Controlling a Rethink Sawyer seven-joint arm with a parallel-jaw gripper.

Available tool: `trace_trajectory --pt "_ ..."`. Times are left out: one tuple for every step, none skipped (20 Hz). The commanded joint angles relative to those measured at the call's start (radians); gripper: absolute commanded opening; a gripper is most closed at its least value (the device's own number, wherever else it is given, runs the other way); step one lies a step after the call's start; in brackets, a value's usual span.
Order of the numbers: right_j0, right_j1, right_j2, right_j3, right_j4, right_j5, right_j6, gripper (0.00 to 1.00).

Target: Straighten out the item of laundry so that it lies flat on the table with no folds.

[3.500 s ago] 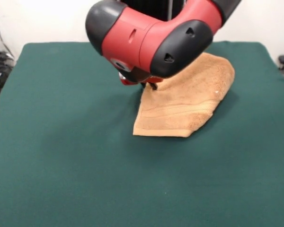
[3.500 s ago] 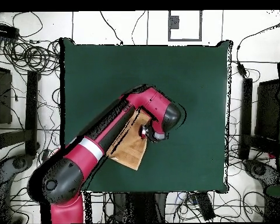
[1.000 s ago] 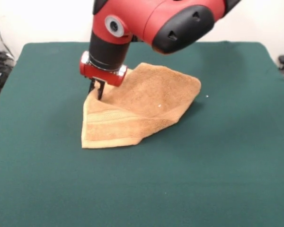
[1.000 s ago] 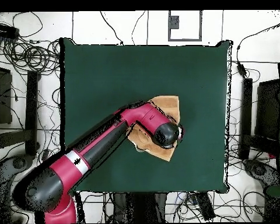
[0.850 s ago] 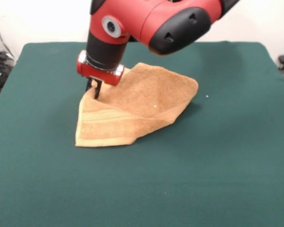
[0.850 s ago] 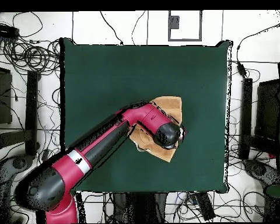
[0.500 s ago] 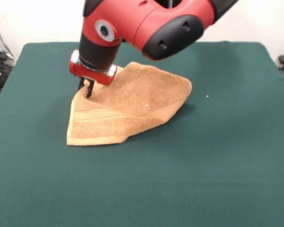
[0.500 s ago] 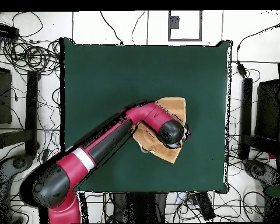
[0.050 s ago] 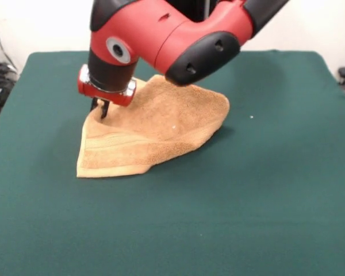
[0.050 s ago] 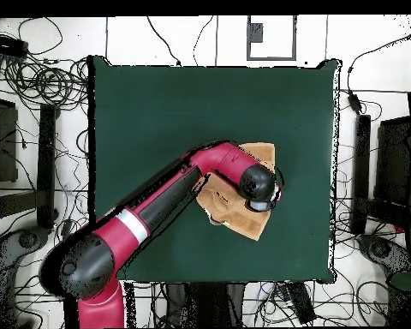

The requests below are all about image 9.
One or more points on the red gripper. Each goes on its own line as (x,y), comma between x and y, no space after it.
(112,98)

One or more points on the orange terry towel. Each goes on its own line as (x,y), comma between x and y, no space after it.
(166,120)

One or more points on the dark green table cloth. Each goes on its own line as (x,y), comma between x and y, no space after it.
(74,215)

